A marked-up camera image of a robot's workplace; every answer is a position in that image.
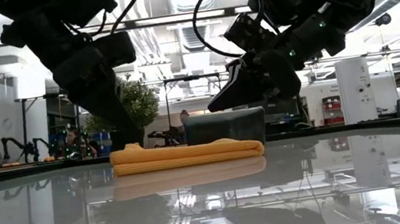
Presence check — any black shelving rack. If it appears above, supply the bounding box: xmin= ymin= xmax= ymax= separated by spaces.
xmin=42 ymin=89 xmax=86 ymax=150

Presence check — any black tripod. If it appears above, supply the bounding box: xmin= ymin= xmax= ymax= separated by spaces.
xmin=14 ymin=96 xmax=47 ymax=163

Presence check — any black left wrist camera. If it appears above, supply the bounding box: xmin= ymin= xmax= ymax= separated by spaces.
xmin=91 ymin=29 xmax=140 ymax=71

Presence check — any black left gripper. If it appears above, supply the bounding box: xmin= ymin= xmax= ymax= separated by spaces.
xmin=48 ymin=39 xmax=143 ymax=147

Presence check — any orange microfiber towel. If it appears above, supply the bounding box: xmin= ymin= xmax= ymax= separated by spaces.
xmin=106 ymin=125 xmax=267 ymax=179

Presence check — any person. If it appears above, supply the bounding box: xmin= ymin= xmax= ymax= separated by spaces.
xmin=178 ymin=108 xmax=192 ymax=127
xmin=64 ymin=126 xmax=99 ymax=161

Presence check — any black right camera cable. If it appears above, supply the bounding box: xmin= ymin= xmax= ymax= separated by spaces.
xmin=188 ymin=0 xmax=273 ymax=64

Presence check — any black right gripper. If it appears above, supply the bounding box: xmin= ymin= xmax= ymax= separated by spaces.
xmin=197 ymin=15 xmax=353 ymax=114

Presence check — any grey plastic bin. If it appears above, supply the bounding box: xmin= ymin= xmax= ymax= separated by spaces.
xmin=183 ymin=105 xmax=269 ymax=153

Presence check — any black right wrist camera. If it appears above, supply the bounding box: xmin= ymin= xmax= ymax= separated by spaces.
xmin=220 ymin=8 xmax=280 ymax=58

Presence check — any black ceiling-hung camera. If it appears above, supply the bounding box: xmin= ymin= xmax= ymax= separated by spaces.
xmin=374 ymin=12 xmax=393 ymax=28

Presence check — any small potted green plant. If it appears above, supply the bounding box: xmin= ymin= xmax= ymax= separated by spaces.
xmin=78 ymin=70 xmax=167 ymax=155

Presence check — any white pillar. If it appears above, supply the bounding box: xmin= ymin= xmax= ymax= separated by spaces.
xmin=333 ymin=57 xmax=379 ymax=126

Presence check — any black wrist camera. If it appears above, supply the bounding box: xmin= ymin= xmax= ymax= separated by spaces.
xmin=220 ymin=8 xmax=280 ymax=58
xmin=91 ymin=29 xmax=140 ymax=71

